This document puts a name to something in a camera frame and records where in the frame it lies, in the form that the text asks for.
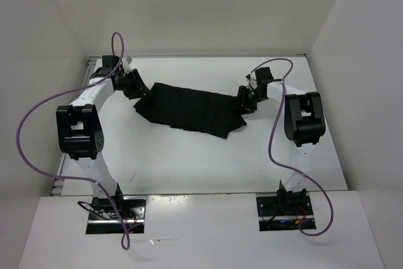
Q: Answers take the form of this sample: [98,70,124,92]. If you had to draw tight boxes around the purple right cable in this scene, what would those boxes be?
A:
[250,57,334,237]

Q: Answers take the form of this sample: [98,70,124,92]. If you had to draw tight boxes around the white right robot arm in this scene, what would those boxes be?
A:
[237,67,326,214]

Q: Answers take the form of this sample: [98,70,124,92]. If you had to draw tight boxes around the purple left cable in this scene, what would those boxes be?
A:
[15,31,144,251]

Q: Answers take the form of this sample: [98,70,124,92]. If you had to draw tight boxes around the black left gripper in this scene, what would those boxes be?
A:
[116,68,152,100]

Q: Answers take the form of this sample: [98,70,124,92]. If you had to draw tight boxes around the metal base plate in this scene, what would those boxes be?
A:
[77,195,147,235]
[256,194,316,232]

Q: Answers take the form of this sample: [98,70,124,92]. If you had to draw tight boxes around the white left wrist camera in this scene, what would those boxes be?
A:
[122,56,132,74]

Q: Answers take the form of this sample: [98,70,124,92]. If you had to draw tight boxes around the black pleated skirt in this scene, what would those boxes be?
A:
[133,83,247,139]

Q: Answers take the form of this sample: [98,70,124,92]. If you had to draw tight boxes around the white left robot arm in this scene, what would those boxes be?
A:
[56,55,149,219]

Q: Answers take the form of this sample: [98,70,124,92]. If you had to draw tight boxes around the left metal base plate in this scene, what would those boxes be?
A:
[77,195,147,235]

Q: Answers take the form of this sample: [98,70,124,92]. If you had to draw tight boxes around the purple cable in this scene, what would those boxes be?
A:
[250,57,334,237]
[15,31,144,251]

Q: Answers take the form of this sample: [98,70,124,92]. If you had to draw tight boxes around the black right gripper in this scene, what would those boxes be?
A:
[230,85,266,115]

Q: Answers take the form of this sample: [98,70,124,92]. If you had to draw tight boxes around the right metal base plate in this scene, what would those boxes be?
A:
[256,194,316,232]

